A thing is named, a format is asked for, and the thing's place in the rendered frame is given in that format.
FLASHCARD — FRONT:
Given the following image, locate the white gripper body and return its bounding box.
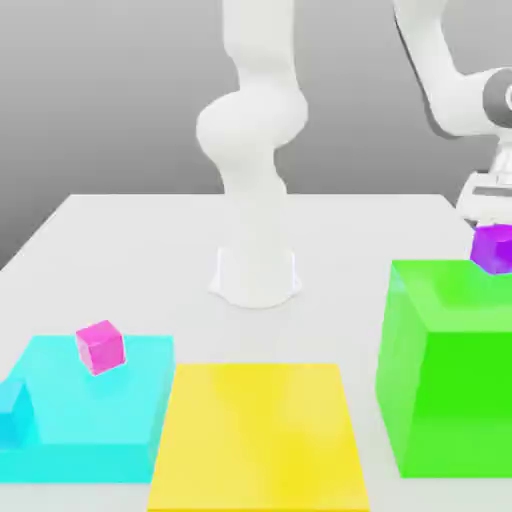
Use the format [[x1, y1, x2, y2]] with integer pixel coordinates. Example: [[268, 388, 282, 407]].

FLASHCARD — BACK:
[[456, 171, 512, 230]]

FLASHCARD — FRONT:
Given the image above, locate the large green box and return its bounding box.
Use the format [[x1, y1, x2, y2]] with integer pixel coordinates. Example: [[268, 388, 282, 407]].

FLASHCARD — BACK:
[[374, 259, 512, 480]]

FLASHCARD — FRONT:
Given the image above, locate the small purple cube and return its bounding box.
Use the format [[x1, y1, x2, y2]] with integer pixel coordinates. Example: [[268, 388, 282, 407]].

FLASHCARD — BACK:
[[469, 223, 512, 276]]

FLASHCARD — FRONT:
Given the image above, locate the small blue cube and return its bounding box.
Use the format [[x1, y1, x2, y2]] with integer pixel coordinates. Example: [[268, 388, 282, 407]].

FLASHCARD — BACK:
[[0, 378, 42, 450]]

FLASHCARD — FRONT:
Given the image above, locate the large cyan box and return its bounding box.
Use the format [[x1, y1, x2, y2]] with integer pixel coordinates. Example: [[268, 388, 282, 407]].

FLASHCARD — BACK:
[[0, 334, 176, 485]]

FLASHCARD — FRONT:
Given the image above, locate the small pink cube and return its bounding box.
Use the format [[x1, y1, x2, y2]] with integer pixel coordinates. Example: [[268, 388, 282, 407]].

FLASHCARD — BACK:
[[75, 319, 127, 377]]

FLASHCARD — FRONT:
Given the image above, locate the large yellow box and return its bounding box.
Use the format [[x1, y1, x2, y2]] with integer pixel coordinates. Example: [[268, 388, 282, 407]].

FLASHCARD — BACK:
[[146, 362, 372, 512]]

